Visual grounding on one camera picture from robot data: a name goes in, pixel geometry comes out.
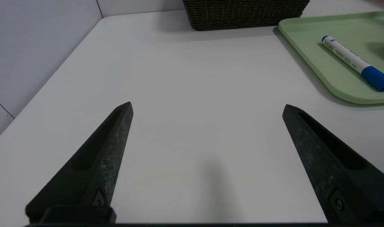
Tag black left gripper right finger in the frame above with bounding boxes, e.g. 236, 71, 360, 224
282, 104, 384, 224

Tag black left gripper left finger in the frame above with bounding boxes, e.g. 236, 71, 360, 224
25, 102, 134, 224

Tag dark brown wicker basket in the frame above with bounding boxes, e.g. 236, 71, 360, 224
183, 0, 311, 31

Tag white marker with blue cap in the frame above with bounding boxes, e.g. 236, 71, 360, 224
321, 36, 384, 92

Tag light green plastic tray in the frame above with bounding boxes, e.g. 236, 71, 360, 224
278, 10, 384, 104

